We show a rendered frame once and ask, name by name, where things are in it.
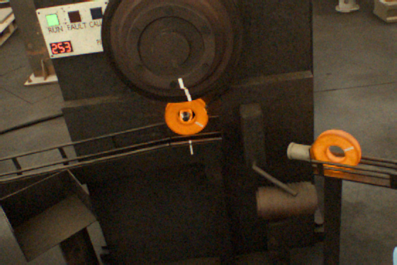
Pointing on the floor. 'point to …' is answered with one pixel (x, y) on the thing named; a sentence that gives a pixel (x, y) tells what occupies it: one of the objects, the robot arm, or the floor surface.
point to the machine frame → (249, 54)
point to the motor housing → (274, 217)
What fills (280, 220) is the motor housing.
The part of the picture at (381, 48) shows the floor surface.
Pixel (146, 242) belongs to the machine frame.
